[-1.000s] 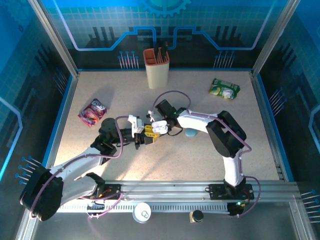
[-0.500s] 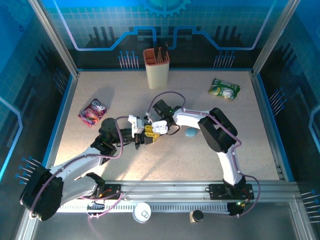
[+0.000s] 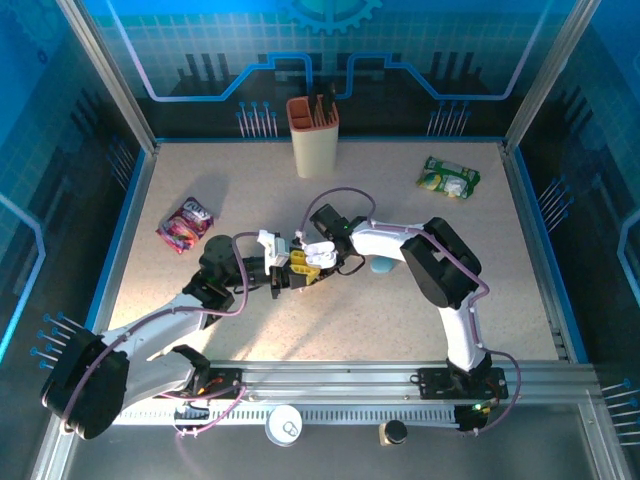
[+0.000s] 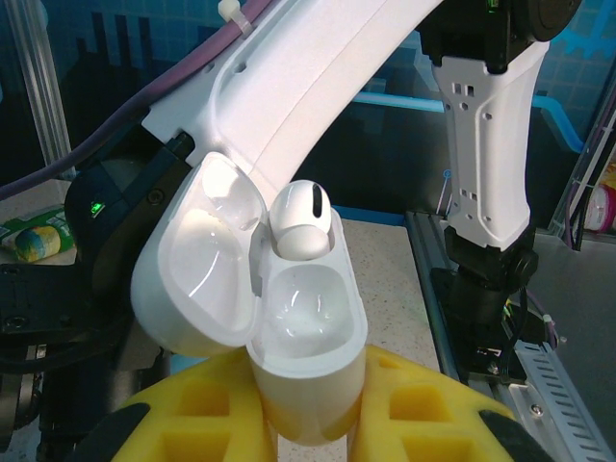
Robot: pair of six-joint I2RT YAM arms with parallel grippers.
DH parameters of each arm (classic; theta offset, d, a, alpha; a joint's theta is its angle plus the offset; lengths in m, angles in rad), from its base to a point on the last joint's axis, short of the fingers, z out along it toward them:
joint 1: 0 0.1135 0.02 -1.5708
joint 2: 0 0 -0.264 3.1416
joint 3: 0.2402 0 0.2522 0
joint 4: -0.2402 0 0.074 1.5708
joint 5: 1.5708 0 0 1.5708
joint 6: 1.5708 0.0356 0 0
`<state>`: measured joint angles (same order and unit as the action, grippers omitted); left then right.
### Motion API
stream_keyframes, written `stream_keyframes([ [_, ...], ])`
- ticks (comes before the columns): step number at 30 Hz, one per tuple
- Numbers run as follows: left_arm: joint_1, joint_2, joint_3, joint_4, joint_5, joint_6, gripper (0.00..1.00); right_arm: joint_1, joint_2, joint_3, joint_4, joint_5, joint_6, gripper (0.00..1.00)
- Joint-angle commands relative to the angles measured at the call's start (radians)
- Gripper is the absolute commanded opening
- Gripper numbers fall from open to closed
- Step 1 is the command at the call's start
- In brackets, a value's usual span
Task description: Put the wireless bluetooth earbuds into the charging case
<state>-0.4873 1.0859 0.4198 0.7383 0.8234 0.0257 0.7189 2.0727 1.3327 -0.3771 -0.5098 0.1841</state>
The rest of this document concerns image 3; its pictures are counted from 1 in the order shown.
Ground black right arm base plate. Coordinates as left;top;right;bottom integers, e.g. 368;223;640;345
413;366;510;401

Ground black sleeved gripper cable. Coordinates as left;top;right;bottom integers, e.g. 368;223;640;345
335;252;367;277

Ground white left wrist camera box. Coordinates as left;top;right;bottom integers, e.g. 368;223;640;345
256;229;292;270

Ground aluminium side rail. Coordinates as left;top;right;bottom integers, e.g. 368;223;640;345
501;141;576;362
87;141;160;341

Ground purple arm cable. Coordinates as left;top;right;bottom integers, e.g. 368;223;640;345
297;186;524;439
42;231;265;454

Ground small jar with black lid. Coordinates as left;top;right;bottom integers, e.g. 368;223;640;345
378;419;409;447

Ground beige utensil holder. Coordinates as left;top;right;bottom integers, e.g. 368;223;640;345
285;95;341;180

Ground aluminium frame post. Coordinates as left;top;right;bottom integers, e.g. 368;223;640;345
54;0;160;153
503;0;604;154

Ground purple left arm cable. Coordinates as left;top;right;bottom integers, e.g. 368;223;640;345
42;231;265;454

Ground green snack bag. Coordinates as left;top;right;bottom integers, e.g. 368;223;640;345
415;155;482;200

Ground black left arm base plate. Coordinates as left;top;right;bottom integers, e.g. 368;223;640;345
179;367;251;401

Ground pink snack bag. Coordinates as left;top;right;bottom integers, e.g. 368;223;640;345
155;196;215;255

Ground aluminium mounting rail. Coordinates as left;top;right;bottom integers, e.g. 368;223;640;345
119;360;596;406

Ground grey slotted cable duct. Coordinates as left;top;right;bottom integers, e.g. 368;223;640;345
112;405;462;427

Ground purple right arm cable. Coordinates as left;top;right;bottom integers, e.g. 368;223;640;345
297;186;524;439

